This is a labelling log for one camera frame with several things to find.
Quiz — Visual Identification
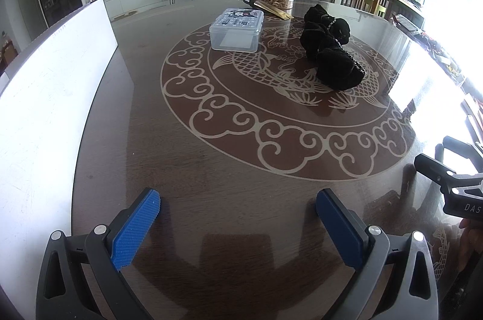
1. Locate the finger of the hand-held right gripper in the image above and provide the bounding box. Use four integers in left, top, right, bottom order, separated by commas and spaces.
414, 153, 483, 193
435, 135, 483, 160

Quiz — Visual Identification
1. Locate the white board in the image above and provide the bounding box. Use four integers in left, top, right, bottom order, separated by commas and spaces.
0, 0, 120, 290

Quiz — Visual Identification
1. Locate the clear plastic box with print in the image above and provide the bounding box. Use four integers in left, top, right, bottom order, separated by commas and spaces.
209, 8, 265, 53

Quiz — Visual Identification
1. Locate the black fuzzy beaded scrunchie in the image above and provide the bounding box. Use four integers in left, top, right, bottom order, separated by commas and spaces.
316, 43, 368, 91
300, 4, 352, 59

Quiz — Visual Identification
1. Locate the person's right hand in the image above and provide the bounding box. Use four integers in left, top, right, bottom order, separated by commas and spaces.
458, 218, 483, 272

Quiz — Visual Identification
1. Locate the cluttered wooden sideboard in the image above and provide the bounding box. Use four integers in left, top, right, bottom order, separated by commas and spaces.
377, 0, 483, 87

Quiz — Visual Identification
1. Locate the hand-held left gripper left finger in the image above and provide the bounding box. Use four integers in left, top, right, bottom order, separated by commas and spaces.
36, 187, 162, 320

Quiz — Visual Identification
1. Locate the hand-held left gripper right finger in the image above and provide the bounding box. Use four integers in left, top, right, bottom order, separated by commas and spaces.
315, 188, 440, 320

